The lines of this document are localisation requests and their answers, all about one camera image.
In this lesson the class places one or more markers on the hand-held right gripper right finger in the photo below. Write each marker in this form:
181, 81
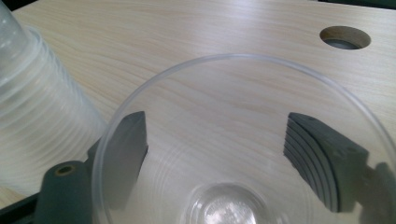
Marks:
327, 161

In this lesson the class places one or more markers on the single clear plastic cup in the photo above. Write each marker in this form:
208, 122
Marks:
236, 130

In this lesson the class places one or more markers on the stack of clear plastic cups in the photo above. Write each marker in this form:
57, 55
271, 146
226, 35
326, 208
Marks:
34, 118

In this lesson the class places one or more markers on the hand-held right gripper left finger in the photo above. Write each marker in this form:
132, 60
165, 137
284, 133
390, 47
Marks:
124, 155

